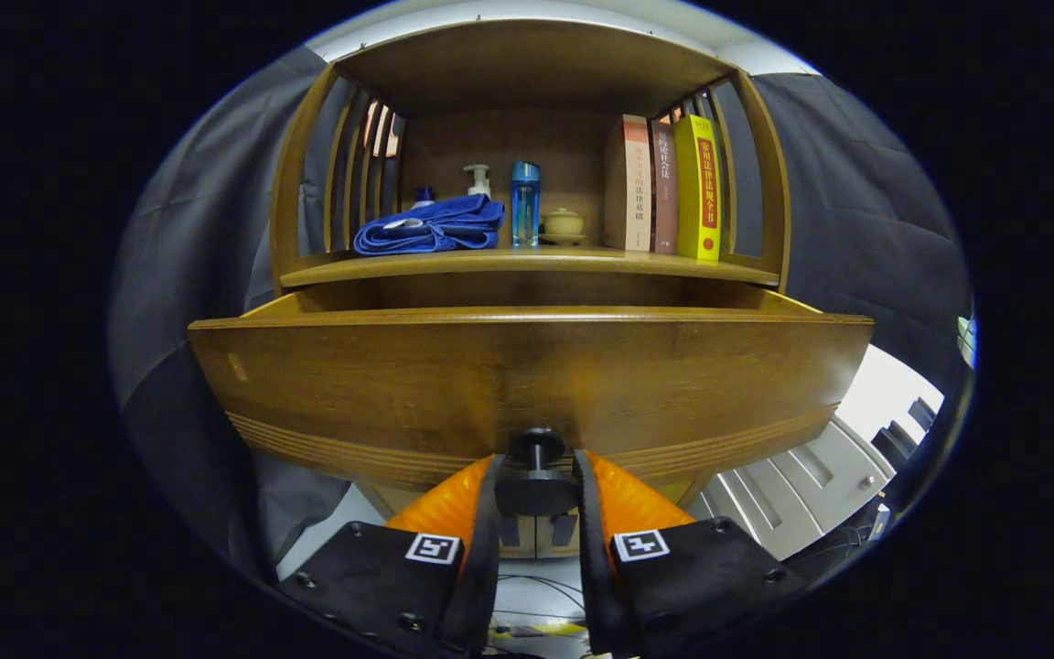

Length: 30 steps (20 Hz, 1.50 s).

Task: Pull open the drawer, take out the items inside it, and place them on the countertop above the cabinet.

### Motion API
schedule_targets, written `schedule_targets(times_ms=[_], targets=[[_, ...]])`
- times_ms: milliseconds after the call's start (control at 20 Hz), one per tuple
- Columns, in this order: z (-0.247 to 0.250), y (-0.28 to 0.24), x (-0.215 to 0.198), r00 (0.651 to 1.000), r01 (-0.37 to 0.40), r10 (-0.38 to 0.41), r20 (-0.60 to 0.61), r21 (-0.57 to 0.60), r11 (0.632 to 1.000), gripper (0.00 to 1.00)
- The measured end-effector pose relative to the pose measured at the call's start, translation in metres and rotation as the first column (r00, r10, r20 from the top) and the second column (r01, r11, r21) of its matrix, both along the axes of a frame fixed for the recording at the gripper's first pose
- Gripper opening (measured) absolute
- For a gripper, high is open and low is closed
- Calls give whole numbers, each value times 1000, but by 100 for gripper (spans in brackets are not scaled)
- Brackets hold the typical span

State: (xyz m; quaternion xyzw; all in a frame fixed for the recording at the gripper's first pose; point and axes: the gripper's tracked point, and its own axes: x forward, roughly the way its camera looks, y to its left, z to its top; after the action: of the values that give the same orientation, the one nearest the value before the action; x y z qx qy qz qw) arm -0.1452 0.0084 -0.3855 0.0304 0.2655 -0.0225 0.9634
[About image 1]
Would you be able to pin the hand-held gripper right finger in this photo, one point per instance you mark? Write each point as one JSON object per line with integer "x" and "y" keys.
{"x": 593, "y": 577}

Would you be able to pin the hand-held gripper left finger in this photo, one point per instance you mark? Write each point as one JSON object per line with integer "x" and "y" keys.
{"x": 489, "y": 567}

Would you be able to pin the black drawer knob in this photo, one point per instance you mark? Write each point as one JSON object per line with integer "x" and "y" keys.
{"x": 536, "y": 476}

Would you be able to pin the wooden drawer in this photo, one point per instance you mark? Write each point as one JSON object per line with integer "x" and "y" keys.
{"x": 399, "y": 384}

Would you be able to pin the wooden countertop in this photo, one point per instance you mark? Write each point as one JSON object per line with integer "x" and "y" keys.
{"x": 527, "y": 261}

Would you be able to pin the wooden cabinet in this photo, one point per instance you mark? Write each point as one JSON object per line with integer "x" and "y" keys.
{"x": 527, "y": 64}

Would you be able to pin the blue folded towel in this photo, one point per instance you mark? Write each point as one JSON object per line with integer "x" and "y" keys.
{"x": 431, "y": 227}

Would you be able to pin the beige lidded teacup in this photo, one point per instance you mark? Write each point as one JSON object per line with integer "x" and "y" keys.
{"x": 564, "y": 224}

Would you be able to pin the blue glass bottle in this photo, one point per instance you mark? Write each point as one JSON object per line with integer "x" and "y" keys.
{"x": 525, "y": 201}

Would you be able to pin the small white blue-capped bottle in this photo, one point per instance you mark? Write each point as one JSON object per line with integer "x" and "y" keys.
{"x": 423, "y": 195}

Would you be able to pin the white pump bottle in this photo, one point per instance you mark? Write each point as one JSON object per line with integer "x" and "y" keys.
{"x": 478, "y": 178}

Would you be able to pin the brown book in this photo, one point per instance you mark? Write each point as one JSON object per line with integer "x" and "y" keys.
{"x": 664, "y": 192}

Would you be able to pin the beige book orange label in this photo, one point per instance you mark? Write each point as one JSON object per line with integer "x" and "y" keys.
{"x": 637, "y": 183}

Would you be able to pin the yellow book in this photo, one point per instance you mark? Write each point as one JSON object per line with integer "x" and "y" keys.
{"x": 699, "y": 188}

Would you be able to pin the black backdrop cloth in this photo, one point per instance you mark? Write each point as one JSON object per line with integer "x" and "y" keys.
{"x": 179, "y": 275}

